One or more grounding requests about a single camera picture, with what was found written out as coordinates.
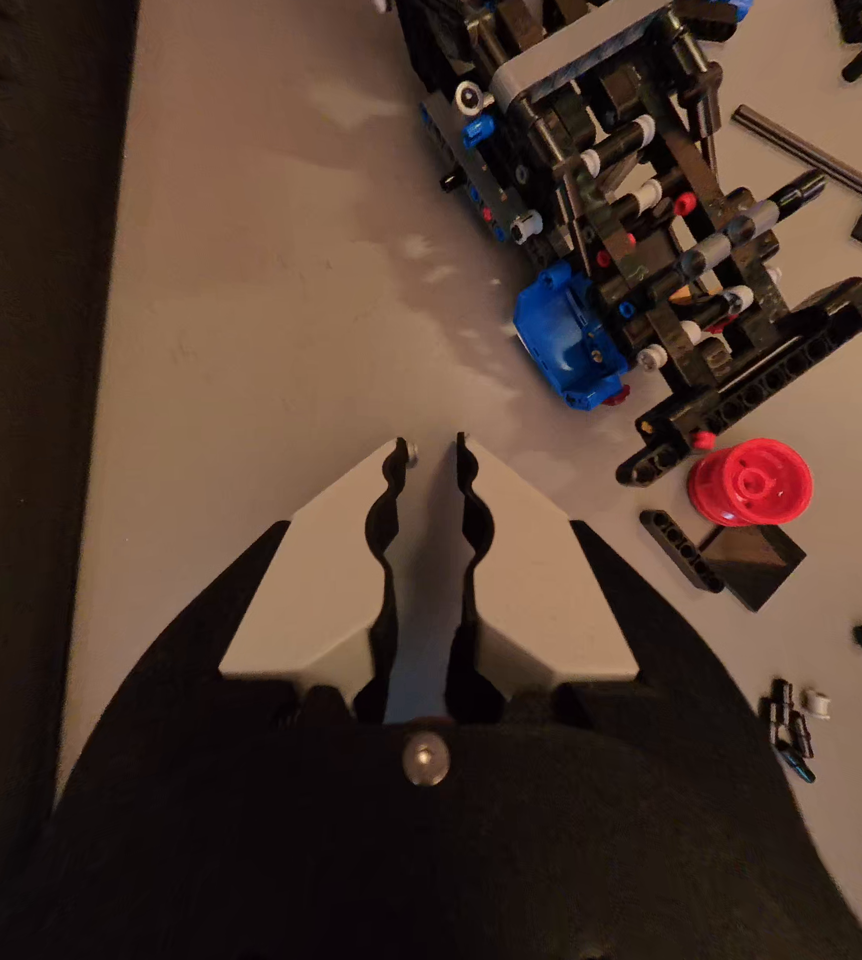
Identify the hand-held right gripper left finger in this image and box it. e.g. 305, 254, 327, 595
219, 437, 411, 704

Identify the black holed beam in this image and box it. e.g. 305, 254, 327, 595
639, 510, 724, 594

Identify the black perforated panel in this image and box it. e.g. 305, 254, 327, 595
0, 0, 139, 960

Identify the grey desk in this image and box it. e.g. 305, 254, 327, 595
56, 0, 862, 960

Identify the red wheel rim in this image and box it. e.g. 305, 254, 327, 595
687, 438, 814, 526

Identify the long black axle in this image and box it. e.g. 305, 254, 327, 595
731, 105, 862, 198

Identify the toy brick vehicle chassis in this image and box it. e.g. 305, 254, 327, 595
393, 0, 862, 489

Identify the dark flat panel piece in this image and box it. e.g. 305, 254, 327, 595
701, 523, 807, 612

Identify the black pin cluster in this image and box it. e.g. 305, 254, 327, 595
759, 678, 818, 785

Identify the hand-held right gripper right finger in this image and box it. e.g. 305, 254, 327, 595
448, 432, 640, 719

